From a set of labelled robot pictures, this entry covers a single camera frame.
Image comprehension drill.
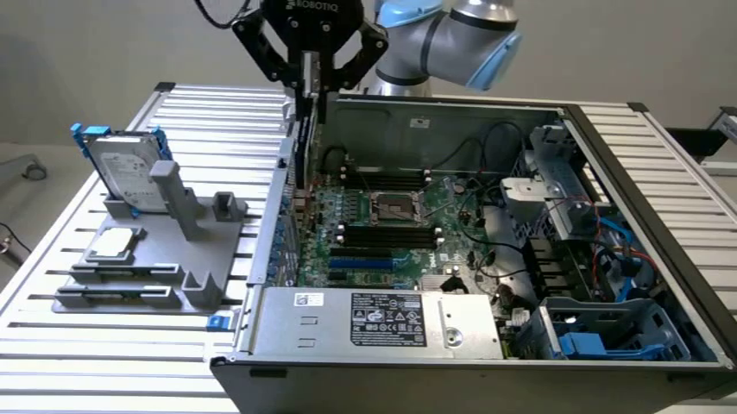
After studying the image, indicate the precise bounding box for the grey parts rack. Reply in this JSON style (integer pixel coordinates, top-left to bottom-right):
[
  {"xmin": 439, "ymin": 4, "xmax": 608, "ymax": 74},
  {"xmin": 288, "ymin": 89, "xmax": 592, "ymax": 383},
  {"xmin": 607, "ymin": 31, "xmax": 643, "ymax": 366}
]
[{"xmin": 50, "ymin": 161, "xmax": 249, "ymax": 317}]

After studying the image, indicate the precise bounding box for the blue expansion slot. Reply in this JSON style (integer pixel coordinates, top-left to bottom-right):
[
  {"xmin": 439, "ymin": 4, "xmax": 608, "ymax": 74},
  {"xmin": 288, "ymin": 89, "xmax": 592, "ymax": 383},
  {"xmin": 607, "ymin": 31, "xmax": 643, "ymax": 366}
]
[{"xmin": 326, "ymin": 257, "xmax": 399, "ymax": 269}]

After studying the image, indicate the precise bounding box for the silver power supply unit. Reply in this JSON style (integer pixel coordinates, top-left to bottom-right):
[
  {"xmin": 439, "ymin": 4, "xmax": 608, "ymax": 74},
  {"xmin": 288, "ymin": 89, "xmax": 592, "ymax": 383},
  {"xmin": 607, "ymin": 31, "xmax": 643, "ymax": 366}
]
[{"xmin": 233, "ymin": 285, "xmax": 505, "ymax": 361}]

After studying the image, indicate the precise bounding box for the black floor cable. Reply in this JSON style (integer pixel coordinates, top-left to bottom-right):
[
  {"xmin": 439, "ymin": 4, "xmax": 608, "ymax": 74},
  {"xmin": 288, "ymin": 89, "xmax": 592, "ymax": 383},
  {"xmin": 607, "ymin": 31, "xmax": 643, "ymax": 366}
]
[{"xmin": 0, "ymin": 222, "xmax": 33, "ymax": 265}]

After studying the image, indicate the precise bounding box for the black open PC case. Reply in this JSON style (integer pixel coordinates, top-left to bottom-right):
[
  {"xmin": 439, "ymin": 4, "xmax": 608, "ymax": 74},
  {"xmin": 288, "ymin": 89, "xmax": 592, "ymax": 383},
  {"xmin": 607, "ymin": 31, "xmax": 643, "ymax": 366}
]
[{"xmin": 208, "ymin": 92, "xmax": 737, "ymax": 414}]

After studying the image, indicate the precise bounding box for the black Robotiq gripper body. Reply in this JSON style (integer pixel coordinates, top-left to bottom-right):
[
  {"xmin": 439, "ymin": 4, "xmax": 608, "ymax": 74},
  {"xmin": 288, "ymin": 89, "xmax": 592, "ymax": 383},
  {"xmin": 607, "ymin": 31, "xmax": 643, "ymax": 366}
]
[{"xmin": 261, "ymin": 0, "xmax": 367, "ymax": 55}]

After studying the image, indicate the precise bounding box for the black RAM slot bank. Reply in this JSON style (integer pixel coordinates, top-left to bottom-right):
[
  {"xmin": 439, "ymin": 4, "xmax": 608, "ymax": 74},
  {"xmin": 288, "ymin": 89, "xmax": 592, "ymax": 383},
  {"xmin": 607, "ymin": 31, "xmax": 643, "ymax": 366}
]
[
  {"xmin": 337, "ymin": 223, "xmax": 445, "ymax": 250},
  {"xmin": 338, "ymin": 165, "xmax": 433, "ymax": 191}
]

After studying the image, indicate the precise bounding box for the CPU socket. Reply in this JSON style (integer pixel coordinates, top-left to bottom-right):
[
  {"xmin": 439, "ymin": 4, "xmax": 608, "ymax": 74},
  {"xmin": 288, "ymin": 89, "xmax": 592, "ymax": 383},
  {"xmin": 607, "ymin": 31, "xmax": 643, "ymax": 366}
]
[{"xmin": 365, "ymin": 189, "xmax": 431, "ymax": 229}]

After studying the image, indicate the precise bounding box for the blue drive bay cage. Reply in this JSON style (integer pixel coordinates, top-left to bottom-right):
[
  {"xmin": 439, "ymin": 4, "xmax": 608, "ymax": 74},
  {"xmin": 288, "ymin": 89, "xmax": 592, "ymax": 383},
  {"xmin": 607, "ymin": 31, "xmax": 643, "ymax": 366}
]
[{"xmin": 515, "ymin": 296, "xmax": 692, "ymax": 362}]

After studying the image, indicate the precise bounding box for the silver chipset heatsink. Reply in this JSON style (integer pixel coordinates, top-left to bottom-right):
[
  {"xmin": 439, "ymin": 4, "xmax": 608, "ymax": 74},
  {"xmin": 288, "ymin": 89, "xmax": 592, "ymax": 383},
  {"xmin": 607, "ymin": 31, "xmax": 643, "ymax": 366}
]
[{"xmin": 420, "ymin": 273, "xmax": 480, "ymax": 295}]

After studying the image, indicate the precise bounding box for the silver CPU chip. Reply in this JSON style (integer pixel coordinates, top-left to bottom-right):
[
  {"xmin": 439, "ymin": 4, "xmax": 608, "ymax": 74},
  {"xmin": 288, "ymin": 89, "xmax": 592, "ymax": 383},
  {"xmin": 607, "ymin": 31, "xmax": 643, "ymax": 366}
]
[{"xmin": 83, "ymin": 227, "xmax": 144, "ymax": 261}]

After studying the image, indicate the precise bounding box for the silver disk bay cage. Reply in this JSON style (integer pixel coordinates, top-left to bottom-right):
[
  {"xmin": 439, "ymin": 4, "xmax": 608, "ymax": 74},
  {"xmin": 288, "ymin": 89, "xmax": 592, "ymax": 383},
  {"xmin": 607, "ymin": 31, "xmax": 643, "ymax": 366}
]
[{"xmin": 497, "ymin": 125, "xmax": 612, "ymax": 242}]

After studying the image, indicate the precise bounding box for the green motherboard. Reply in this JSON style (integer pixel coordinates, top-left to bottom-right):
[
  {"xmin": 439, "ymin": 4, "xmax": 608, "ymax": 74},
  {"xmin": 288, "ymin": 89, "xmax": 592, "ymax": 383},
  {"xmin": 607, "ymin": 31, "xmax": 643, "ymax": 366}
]
[{"xmin": 290, "ymin": 171, "xmax": 523, "ymax": 299}]

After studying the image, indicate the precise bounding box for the black wire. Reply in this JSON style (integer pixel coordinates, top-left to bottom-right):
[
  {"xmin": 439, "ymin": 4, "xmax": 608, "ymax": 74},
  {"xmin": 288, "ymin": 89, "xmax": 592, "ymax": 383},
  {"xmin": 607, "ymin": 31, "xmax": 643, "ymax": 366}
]
[{"xmin": 433, "ymin": 122, "xmax": 523, "ymax": 174}]

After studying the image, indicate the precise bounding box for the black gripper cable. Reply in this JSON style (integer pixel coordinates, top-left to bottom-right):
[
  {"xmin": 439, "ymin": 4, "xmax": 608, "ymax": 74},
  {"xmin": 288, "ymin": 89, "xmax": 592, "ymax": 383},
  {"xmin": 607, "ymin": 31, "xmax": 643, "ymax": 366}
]
[{"xmin": 192, "ymin": 0, "xmax": 238, "ymax": 30}]

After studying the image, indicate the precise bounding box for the hard disk blue carrier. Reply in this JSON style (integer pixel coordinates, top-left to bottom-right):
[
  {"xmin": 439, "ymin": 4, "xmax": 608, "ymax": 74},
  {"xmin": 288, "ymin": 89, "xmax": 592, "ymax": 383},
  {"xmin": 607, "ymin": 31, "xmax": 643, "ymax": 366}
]
[{"xmin": 69, "ymin": 122, "xmax": 169, "ymax": 216}]

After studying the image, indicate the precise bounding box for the black gpu card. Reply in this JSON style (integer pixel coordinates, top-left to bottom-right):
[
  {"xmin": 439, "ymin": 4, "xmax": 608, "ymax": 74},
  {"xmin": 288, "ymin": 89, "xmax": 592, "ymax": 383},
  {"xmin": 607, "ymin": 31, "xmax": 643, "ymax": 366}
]
[{"xmin": 289, "ymin": 50, "xmax": 330, "ymax": 193}]

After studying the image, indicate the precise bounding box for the black bracket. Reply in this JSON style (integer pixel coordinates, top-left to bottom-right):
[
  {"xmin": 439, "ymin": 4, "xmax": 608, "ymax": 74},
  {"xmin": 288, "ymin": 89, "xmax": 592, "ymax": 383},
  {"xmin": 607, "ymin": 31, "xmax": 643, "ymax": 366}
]
[{"xmin": 666, "ymin": 126, "xmax": 727, "ymax": 164}]

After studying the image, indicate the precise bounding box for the blue wire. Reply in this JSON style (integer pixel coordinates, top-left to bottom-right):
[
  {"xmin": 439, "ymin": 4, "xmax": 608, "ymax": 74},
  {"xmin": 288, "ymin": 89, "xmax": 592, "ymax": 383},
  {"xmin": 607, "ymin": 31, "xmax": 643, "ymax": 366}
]
[{"xmin": 595, "ymin": 214, "xmax": 640, "ymax": 303}]

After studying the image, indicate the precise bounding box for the black expansion slot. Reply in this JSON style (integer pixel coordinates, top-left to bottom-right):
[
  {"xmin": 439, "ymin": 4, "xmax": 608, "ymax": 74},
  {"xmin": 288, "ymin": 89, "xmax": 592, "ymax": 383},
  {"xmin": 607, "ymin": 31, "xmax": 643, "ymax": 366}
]
[{"xmin": 326, "ymin": 247, "xmax": 399, "ymax": 260}]

